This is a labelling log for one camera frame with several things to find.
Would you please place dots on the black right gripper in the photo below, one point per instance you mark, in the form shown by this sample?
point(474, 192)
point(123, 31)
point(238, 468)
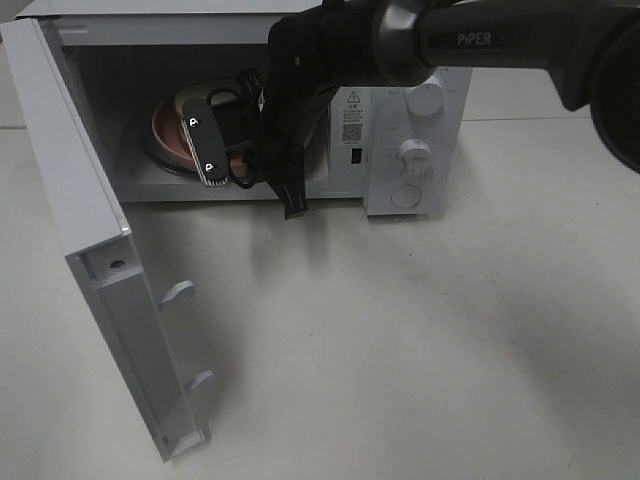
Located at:
point(270, 122)

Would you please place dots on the pink round plate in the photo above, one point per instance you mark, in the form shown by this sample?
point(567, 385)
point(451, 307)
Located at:
point(163, 126)

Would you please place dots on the white timer knob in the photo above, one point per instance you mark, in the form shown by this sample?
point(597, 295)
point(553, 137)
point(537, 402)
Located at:
point(415, 157)

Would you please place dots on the round white door button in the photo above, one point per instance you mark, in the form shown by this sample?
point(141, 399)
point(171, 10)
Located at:
point(406, 197)

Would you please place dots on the white microwave door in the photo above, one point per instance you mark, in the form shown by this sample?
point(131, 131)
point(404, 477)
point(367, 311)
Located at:
point(96, 238)

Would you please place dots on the toast sandwich with fillings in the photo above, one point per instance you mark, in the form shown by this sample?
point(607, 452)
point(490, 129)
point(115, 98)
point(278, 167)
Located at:
point(213, 92)

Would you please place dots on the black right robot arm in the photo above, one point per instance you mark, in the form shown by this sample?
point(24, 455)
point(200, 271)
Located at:
point(590, 49)

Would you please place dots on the glass microwave turntable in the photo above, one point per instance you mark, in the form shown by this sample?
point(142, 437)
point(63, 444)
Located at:
point(174, 157)

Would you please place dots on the white warning label sticker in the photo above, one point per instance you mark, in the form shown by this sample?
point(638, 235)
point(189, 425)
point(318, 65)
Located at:
point(354, 109)

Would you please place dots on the white microwave oven body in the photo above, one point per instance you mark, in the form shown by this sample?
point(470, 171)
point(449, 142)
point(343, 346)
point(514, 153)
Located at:
point(132, 56)

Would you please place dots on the upper white power knob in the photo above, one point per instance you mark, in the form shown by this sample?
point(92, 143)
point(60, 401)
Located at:
point(426, 99)

